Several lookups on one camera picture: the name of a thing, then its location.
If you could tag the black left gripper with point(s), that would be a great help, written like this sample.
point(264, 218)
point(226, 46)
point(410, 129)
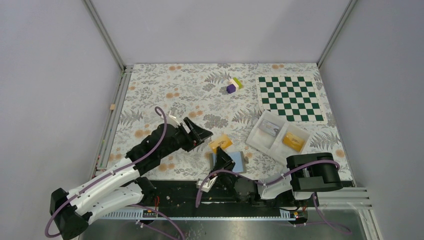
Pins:
point(198, 134)

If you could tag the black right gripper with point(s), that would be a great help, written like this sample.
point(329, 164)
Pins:
point(223, 161)

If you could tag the grey card holder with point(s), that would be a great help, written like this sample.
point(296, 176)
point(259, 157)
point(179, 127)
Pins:
point(245, 165)

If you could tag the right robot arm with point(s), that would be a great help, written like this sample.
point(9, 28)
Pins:
point(307, 174)

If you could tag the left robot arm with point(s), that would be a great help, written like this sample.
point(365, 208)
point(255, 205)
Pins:
point(74, 210)

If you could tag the silver card in bin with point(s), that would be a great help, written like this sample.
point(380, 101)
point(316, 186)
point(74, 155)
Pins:
point(269, 128)

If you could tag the orange card in bin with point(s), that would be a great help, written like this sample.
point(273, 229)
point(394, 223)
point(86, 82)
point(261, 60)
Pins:
point(293, 141)

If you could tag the floral table mat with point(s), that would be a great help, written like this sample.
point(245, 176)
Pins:
point(198, 91)

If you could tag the translucent plastic bin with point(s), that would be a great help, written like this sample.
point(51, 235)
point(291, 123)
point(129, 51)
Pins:
point(272, 146)

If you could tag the purple block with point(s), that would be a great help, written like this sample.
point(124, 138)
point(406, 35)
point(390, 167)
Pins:
point(231, 89)

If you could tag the white pink block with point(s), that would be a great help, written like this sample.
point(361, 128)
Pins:
point(232, 82)

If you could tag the green block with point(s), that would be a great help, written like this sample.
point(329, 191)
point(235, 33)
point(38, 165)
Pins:
point(239, 84)

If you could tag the green white chessboard mat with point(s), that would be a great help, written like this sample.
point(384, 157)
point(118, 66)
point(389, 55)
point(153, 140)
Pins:
point(296, 98)

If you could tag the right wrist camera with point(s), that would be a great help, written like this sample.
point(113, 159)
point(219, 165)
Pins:
point(206, 187)

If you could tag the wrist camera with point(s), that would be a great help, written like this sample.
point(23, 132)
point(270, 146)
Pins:
point(173, 120)
point(206, 187)

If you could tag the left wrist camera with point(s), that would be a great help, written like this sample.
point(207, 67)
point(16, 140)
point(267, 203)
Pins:
point(173, 120)

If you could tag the left aluminium frame post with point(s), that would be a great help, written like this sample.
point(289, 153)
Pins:
point(96, 18)

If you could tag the aluminium frame post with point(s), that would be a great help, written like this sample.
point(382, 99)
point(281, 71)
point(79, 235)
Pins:
point(96, 18)
point(336, 32)

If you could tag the right aluminium frame post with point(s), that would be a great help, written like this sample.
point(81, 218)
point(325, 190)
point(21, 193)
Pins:
point(336, 32)

